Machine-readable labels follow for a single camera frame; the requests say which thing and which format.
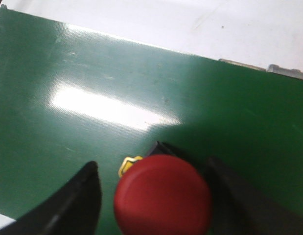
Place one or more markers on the black connector with cable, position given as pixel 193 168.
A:
pixel 2 5

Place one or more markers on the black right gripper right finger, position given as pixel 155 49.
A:
pixel 241 209

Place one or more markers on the green conveyor belt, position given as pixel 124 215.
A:
pixel 69 95

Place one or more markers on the aluminium conveyor side rail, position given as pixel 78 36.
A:
pixel 272 68

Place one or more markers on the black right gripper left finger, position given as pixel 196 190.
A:
pixel 72 210

